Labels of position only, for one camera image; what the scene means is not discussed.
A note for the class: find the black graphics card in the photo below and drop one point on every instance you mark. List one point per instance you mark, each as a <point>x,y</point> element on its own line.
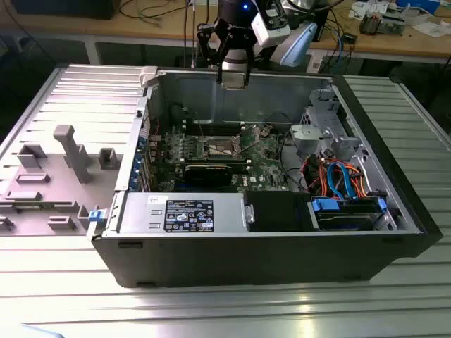
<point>208,174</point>

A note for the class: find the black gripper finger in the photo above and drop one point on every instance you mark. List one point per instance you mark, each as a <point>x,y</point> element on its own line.
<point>250,56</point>
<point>220,67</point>

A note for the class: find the metal disk bay cage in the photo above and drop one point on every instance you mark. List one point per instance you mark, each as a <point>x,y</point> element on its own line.
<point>310,135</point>

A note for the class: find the blue box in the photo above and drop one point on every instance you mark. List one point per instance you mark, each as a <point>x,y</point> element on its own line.
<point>419,3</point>

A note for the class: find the CPU socket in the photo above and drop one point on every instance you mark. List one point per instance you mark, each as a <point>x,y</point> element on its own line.
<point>216,147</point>

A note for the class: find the pale plastic corner clip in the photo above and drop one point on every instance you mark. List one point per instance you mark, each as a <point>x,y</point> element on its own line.
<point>148,75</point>

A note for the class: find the grey parts rack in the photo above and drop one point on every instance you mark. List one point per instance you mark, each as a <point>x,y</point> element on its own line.
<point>53,197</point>

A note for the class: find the green motherboard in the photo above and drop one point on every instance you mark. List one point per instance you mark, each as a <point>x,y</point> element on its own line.
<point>262,169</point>

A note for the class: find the wooden workbench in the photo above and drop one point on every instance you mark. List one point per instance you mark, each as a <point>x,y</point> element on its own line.
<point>105,30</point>

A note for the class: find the hard disk in blue carrier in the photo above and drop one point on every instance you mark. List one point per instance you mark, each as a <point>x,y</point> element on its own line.
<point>338,220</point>

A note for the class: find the small black device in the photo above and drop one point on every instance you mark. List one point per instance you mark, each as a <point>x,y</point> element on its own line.
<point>349,37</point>

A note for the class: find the grey electronics part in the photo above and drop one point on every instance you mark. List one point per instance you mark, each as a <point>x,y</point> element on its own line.
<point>393,24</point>

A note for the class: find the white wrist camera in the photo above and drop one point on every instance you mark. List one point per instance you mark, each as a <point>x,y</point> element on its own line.
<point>269,33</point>

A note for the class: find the white papers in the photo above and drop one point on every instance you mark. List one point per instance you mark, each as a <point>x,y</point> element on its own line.
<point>435,30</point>

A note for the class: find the black open PC case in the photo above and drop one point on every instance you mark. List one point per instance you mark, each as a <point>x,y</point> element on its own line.
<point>246,260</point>

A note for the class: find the silver power supply unit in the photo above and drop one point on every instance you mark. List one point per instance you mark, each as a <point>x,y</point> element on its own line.
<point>141,214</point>

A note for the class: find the blue case latch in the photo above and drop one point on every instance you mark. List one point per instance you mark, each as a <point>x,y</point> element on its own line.
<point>96,215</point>

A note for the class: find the black upright desktop box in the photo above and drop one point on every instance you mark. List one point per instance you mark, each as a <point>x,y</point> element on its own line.
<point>322,24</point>

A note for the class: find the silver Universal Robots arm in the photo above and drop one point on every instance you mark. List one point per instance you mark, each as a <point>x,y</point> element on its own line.
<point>299,38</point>

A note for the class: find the black box on bench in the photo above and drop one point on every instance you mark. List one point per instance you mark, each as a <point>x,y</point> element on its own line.
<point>63,8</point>

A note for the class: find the finned heat sink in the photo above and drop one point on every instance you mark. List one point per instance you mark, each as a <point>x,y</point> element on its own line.
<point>370,24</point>

